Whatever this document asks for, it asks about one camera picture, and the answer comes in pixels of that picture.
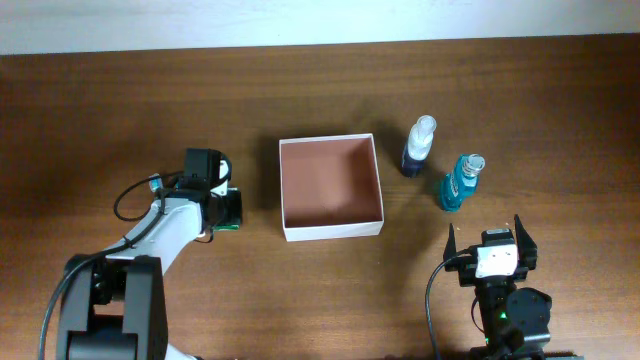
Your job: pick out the white cardboard box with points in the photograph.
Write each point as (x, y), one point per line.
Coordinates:
(330, 187)

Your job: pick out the purple foam soap bottle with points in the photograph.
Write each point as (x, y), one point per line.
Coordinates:
(418, 146)

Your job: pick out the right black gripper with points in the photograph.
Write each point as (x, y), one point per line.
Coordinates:
(527, 255)

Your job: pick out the blue white toothbrush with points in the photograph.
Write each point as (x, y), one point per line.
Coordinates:
(155, 183)

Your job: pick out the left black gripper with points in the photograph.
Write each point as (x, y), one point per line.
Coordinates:
(235, 213)

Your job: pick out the teal mouthwash bottle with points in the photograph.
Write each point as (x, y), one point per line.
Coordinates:
(461, 182)

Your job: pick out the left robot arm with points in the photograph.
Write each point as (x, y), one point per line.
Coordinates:
(113, 303)

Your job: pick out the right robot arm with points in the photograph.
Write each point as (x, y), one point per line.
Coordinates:
(515, 321)

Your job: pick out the green white soap packet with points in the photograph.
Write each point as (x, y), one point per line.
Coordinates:
(218, 228)

